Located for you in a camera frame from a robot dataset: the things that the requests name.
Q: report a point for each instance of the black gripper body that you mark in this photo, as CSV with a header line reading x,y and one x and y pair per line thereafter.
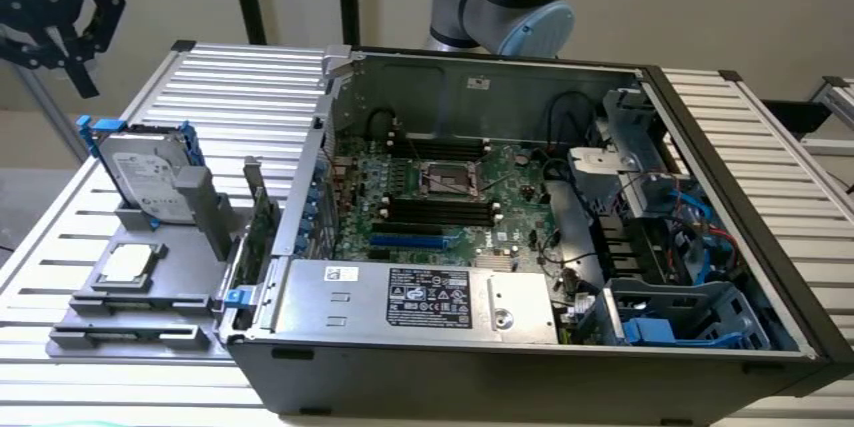
x,y
33,2

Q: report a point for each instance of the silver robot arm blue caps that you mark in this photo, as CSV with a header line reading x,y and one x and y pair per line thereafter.
x,y
507,2

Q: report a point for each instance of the hard disk in blue carrier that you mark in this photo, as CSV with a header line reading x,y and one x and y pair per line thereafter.
x,y
143,177

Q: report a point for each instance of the grey metal disk bay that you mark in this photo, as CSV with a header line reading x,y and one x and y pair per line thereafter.
x,y
630,147

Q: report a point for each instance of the disk bay with blue latch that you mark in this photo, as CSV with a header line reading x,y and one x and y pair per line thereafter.
x,y
694,307

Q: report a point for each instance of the grey parts rack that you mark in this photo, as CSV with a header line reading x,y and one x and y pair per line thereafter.
x,y
193,227

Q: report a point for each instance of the silver CPU chip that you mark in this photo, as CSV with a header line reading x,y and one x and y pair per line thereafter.
x,y
129,262

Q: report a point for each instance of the green graphics card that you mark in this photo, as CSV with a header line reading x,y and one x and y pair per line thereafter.
x,y
256,237

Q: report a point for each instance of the RAM stick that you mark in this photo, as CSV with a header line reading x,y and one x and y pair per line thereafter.
x,y
123,335
133,305

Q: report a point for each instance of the CPU socket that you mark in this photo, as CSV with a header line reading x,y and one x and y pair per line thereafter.
x,y
447,179

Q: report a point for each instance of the black expansion slot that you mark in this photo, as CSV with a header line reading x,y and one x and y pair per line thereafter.
x,y
407,227

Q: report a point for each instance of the blue expansion slot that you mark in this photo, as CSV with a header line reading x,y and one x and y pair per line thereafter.
x,y
407,242

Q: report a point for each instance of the silver power supply unit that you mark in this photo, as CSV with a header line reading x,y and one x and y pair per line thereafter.
x,y
360,307

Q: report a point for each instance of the green motherboard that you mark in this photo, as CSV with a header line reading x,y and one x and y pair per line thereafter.
x,y
516,227

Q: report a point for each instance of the open black PC case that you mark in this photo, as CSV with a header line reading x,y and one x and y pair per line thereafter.
x,y
534,377

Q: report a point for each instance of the slatted metal side table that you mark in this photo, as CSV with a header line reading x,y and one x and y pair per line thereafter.
x,y
830,112

